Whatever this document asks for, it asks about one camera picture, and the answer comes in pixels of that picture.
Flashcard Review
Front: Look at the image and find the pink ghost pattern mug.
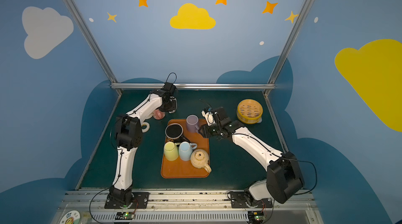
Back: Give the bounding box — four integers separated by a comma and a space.
153, 110, 165, 120

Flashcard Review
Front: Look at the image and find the purple ceramic mug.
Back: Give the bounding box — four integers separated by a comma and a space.
186, 115, 200, 133

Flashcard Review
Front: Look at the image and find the beige ceramic teapot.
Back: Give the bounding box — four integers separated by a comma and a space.
190, 149, 212, 173

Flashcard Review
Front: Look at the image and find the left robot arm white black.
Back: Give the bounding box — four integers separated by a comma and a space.
105, 82, 177, 209

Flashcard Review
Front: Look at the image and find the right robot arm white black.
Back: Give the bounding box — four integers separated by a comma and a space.
198, 107, 304, 204

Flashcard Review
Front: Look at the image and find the black patterned mug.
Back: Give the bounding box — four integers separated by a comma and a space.
165, 123, 183, 142

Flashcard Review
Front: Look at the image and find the light blue ceramic mug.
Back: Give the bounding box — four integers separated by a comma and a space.
179, 141, 198, 161

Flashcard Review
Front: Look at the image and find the yellow-green ceramic mug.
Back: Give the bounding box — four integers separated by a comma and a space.
163, 141, 179, 161

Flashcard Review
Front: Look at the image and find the yellow bamboo steamer basket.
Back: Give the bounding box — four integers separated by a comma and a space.
237, 99, 263, 125

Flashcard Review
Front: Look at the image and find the small white tape roll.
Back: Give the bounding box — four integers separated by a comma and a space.
141, 122, 150, 133

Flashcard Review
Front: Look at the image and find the orange rectangular tray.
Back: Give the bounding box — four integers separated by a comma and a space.
161, 119, 211, 179

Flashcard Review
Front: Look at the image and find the right controller circuit board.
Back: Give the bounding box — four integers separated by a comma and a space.
247, 211, 265, 224

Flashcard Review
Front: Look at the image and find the controller circuit board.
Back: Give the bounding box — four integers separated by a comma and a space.
247, 211, 265, 224
115, 211, 136, 221

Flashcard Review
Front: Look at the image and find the left controller circuit board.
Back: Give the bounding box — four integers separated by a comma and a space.
115, 211, 136, 221

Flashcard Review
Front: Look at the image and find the round green white sticker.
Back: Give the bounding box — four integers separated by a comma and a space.
59, 210, 81, 224

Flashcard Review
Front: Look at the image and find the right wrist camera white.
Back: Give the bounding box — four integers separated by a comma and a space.
202, 108, 215, 126

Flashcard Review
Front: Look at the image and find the aluminium frame back bar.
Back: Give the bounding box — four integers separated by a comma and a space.
111, 83, 275, 90

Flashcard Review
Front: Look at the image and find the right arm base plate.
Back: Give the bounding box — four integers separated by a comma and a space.
227, 191, 273, 209

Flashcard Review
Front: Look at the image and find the aluminium front rail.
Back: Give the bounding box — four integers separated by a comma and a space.
52, 189, 323, 224

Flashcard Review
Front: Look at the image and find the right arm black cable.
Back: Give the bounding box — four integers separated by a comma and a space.
291, 159, 318, 196

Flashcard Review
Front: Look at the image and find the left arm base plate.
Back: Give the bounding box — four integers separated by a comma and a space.
104, 192, 150, 209

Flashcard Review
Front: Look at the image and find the aluminium frame left post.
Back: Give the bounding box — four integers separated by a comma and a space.
62, 0, 118, 84

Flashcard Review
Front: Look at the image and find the aluminium frame post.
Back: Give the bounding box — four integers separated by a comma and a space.
62, 0, 118, 84
268, 0, 315, 86

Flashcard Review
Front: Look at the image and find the aluminium frame right post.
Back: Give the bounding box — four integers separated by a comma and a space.
268, 0, 315, 86

